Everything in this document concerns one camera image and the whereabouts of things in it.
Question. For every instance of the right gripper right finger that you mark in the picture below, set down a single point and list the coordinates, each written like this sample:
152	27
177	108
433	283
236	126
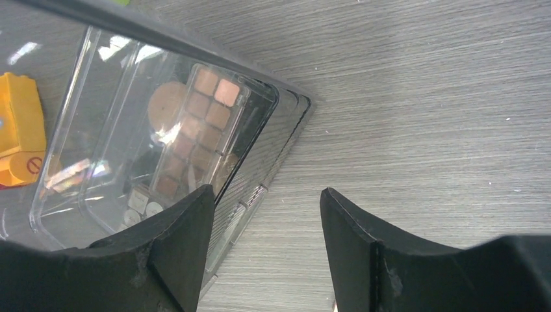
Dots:
376	266

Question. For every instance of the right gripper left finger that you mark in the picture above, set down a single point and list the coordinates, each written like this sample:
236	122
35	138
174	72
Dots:
155	265

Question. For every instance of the grey square sample palette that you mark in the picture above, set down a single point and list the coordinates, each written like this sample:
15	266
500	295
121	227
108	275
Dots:
139	207

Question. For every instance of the clear acrylic drawer organizer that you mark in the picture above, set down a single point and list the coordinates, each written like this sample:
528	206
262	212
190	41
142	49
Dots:
94	87

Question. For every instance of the pink round powder puff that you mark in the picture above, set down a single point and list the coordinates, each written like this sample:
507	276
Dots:
164	104

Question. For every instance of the eyeshadow palette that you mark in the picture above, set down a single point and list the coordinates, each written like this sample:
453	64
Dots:
206	125

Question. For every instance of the colourful toy block stack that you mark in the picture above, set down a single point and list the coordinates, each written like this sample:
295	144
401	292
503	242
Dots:
23	140

